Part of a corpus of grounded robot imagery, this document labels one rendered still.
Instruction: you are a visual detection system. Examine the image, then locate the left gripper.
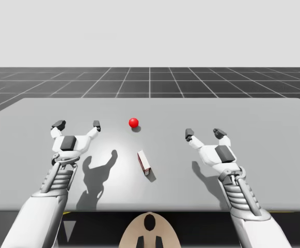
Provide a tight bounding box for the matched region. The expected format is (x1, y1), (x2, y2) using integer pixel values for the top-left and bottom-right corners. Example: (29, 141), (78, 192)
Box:
(50, 120), (102, 153)

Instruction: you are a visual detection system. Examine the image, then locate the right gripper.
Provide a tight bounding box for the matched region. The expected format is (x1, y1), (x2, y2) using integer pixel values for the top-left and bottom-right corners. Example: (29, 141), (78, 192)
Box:
(184, 128), (238, 167)

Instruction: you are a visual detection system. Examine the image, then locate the red and white carton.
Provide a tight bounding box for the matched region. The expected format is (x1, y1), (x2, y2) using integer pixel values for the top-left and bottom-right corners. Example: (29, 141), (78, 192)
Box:
(137, 150), (152, 177)

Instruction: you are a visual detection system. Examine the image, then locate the tan robot part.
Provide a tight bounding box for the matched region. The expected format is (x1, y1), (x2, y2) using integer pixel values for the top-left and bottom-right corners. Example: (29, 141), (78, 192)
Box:
(118, 211), (182, 248)

